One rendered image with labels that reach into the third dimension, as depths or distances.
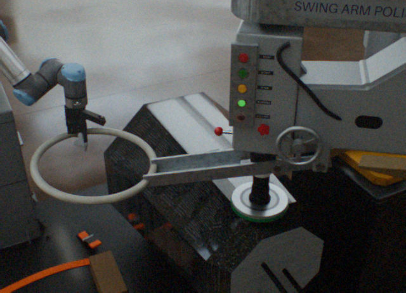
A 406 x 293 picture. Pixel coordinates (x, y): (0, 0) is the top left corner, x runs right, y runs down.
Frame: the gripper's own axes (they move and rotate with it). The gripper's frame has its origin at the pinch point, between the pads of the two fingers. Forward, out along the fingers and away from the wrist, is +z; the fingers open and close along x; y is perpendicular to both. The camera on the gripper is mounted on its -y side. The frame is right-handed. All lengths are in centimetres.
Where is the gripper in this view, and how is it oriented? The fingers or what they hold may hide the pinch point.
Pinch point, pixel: (85, 144)
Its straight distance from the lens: 230.7
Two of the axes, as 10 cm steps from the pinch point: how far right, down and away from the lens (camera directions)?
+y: -9.5, 1.3, -2.9
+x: 3.1, 5.2, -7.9
